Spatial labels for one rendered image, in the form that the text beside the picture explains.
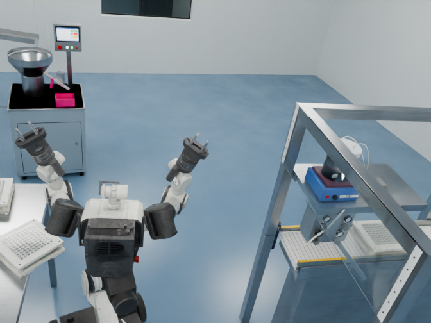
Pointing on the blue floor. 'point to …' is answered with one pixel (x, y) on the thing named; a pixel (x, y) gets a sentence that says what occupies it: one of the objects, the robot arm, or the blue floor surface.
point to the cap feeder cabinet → (53, 140)
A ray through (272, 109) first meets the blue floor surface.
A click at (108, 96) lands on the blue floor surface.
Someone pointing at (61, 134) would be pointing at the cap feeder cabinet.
